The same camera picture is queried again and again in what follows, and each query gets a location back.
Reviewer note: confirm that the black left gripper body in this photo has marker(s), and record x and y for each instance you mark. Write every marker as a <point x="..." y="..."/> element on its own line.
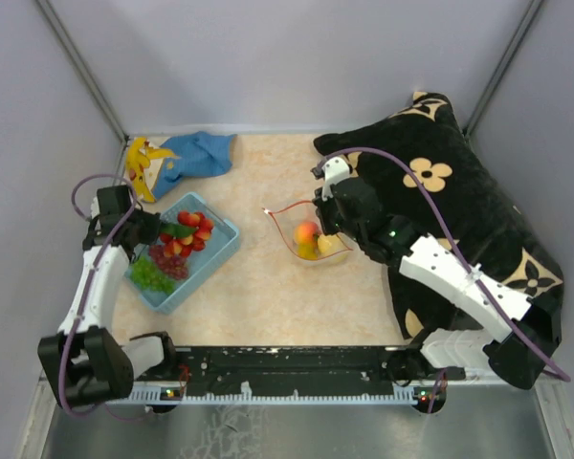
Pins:
<point x="147" y="225"/>

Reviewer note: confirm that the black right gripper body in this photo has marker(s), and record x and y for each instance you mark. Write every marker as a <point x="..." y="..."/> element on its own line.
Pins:
<point x="331" y="218"/>

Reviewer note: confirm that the yellow pear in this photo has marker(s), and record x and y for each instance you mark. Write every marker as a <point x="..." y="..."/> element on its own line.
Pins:
<point x="328" y="245"/>

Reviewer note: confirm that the orange peach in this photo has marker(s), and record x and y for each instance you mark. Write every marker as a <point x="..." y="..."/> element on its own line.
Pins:
<point x="306" y="232"/>

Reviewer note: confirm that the clear zip bag orange zipper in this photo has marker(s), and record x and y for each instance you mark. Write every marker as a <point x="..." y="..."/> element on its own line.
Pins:
<point x="286" y="219"/>

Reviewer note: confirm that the yellow mango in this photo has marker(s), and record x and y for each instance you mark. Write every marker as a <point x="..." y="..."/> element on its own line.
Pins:
<point x="307" y="251"/>

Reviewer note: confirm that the light blue plastic basket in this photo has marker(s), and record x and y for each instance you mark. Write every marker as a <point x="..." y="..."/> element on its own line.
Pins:
<point x="223" y="244"/>

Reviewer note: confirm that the red strawberry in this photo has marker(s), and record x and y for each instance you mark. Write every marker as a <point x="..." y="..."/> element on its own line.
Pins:
<point x="188" y="219"/>
<point x="202" y="234"/>
<point x="206" y="224"/>

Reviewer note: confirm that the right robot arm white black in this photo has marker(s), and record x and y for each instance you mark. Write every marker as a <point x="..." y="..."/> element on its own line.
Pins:
<point x="518" y="331"/>

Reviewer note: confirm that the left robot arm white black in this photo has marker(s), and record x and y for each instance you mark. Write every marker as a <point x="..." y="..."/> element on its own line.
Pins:
<point x="83" y="363"/>

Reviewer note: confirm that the green grape bunch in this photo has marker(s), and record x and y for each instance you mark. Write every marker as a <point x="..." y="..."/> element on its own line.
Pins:
<point x="146" y="275"/>

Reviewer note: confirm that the purple grape bunch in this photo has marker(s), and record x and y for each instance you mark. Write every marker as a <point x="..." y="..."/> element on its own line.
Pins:
<point x="173" y="266"/>

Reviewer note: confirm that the yellow pikachu plush toy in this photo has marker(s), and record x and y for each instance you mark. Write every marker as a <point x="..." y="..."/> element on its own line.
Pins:
<point x="143" y="163"/>

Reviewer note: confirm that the black floral pillow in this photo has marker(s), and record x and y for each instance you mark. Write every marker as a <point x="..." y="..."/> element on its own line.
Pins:
<point x="421" y="147"/>

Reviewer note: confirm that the blue cloth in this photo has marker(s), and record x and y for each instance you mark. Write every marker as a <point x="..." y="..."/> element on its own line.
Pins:
<point x="197" y="155"/>

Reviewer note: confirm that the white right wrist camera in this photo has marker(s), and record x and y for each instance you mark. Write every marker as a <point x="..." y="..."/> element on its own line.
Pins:
<point x="333" y="171"/>

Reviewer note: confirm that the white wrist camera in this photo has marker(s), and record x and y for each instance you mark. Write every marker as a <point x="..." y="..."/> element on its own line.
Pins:
<point x="94" y="209"/>
<point x="333" y="171"/>

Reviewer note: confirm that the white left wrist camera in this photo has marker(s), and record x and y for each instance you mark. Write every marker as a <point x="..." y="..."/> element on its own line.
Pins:
<point x="94" y="209"/>

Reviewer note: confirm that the grey slotted cable duct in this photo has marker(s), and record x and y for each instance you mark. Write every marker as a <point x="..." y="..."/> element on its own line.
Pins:
<point x="166" y="395"/>

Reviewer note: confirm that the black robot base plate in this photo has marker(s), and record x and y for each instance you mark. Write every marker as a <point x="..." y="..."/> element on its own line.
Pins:
<point x="283" y="371"/>

